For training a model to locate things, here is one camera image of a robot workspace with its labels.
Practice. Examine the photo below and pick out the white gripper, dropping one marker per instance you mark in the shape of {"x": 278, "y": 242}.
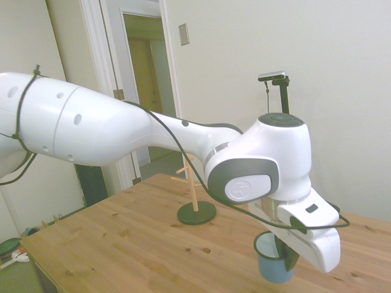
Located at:
{"x": 320, "y": 250}

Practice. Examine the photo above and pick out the blue enamel mug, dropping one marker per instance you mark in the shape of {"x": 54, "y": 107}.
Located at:
{"x": 272, "y": 270}

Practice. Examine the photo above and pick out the wooden mug tree black base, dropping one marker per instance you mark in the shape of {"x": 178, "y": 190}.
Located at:
{"x": 197, "y": 215}

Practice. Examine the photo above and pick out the tall black speaker case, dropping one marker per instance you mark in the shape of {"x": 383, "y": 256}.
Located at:
{"x": 91, "y": 186}

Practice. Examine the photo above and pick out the teal object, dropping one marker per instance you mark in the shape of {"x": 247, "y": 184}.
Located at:
{"x": 29, "y": 231}

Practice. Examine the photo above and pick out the white plastic object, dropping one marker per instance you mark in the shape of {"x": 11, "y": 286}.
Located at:
{"x": 21, "y": 257}

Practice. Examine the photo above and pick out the green plate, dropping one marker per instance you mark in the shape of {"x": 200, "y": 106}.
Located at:
{"x": 8, "y": 247}

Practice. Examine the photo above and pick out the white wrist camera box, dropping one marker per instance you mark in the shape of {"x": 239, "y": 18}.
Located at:
{"x": 305, "y": 213}

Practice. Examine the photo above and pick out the black camera stand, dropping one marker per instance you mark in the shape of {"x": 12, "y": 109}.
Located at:
{"x": 284, "y": 97}

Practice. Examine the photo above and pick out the grey exterior camera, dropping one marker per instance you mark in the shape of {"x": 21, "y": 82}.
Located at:
{"x": 272, "y": 75}

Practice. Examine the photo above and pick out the grey wall switch plate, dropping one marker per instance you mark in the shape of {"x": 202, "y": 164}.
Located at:
{"x": 184, "y": 34}

